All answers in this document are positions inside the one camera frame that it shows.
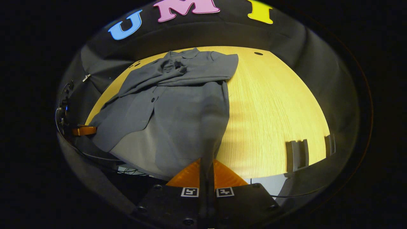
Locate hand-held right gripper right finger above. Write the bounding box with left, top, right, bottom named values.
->
left=210, top=158, right=285, bottom=228

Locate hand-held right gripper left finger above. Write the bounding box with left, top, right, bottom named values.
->
left=137, top=158, right=207, bottom=228

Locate black backdrop cloth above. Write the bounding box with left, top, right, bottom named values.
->
left=57, top=0, right=360, bottom=210

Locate gray button shirt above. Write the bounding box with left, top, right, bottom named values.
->
left=89, top=48, right=239, bottom=182

